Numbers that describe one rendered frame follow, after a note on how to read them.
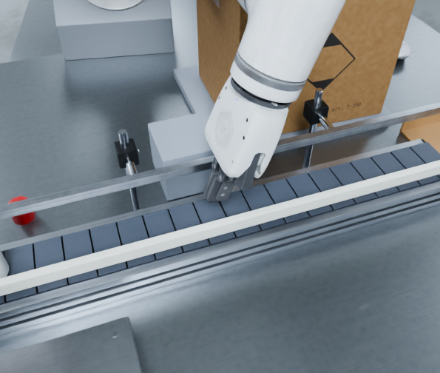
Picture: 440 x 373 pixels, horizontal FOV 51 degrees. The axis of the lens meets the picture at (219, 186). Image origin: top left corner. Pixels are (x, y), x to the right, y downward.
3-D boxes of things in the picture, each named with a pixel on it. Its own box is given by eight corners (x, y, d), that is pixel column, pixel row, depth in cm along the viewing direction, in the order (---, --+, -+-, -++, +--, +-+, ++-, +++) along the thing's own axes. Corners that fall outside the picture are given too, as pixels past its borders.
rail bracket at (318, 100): (313, 193, 77) (329, 113, 65) (293, 165, 81) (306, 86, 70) (330, 189, 77) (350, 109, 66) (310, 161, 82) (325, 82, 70)
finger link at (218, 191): (220, 159, 58) (204, 197, 62) (228, 175, 56) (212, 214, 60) (242, 160, 60) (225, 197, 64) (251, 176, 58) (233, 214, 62)
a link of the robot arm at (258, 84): (225, 38, 52) (217, 62, 54) (255, 78, 46) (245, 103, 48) (285, 49, 56) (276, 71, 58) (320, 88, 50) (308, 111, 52)
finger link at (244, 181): (255, 123, 53) (231, 128, 58) (254, 190, 53) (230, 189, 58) (263, 123, 53) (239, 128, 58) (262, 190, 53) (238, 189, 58)
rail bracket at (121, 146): (136, 240, 70) (119, 160, 58) (126, 207, 74) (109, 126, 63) (157, 235, 70) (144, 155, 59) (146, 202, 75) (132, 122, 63)
